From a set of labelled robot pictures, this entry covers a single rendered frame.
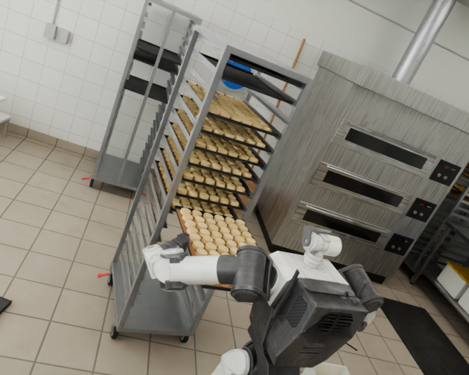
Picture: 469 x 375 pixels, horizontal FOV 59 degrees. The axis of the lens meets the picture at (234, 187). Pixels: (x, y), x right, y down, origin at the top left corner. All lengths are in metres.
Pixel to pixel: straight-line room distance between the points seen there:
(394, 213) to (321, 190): 0.85
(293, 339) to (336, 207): 3.05
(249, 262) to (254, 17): 3.57
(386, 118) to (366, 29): 1.23
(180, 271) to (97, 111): 3.55
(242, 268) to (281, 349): 0.27
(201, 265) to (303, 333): 0.36
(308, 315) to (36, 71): 4.02
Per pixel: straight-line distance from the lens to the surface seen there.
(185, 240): 1.76
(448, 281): 5.31
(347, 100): 3.85
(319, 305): 1.21
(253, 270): 1.22
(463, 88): 5.64
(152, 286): 2.95
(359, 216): 4.38
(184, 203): 2.25
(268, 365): 1.44
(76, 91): 4.69
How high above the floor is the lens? 1.92
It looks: 20 degrees down
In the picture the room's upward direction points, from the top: 24 degrees clockwise
